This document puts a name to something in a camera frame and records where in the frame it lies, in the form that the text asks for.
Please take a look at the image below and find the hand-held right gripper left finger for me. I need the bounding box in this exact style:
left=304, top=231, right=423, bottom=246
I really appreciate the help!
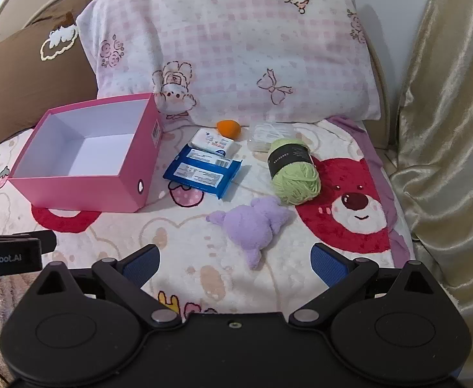
left=35, top=243, right=183, bottom=328

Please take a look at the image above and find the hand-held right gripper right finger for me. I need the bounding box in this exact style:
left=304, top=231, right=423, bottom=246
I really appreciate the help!
left=288, top=243, right=438, bottom=328

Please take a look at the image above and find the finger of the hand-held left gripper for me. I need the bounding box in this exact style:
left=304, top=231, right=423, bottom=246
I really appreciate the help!
left=26, top=231, right=58, bottom=254

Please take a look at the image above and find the pink cardboard box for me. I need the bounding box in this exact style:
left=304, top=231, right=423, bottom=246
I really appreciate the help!
left=8, top=92, right=164, bottom=213

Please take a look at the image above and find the green yarn ball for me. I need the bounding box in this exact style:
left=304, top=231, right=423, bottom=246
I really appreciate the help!
left=267, top=137, right=322, bottom=206

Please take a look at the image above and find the purple plush toy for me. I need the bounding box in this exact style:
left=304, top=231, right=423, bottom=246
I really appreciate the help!
left=206, top=195, right=296, bottom=270

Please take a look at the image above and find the blue wet wipes packet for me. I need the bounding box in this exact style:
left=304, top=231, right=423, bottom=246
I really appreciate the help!
left=163, top=144, right=243, bottom=199

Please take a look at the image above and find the white tissue pack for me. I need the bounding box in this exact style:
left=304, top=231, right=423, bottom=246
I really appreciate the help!
left=190, top=128, right=237, bottom=156

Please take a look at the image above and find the clear floss pick box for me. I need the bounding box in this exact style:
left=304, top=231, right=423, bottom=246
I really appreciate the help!
left=248, top=122, right=296, bottom=153

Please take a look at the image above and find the orange makeup sponge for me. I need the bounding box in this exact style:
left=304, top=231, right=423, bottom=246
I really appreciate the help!
left=216, top=119, right=241, bottom=137

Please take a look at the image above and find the printed bear blanket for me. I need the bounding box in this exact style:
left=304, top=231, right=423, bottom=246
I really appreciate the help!
left=0, top=117, right=415, bottom=372

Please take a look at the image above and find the brown pillow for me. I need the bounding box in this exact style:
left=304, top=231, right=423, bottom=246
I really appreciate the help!
left=0, top=22, right=98, bottom=149

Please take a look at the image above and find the gold satin curtain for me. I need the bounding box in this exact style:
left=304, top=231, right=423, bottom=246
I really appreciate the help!
left=386, top=0, right=473, bottom=372

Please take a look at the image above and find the pink checked cartoon pillow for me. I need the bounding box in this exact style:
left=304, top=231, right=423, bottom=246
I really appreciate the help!
left=76, top=0, right=383, bottom=126

